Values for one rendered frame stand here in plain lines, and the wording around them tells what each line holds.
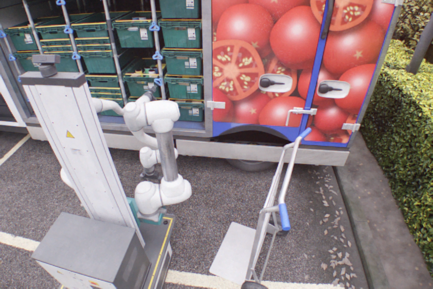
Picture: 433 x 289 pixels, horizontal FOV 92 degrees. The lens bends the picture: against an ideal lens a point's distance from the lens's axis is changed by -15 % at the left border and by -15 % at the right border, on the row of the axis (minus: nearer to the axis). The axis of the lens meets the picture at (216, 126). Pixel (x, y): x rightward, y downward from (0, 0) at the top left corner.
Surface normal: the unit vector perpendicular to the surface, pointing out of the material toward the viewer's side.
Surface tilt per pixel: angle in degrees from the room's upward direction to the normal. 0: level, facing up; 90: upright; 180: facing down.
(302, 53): 90
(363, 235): 0
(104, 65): 98
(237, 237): 0
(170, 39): 94
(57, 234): 0
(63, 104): 90
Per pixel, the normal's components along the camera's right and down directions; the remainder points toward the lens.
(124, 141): -0.12, 0.58
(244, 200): 0.00, -0.81
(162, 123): 0.27, 0.50
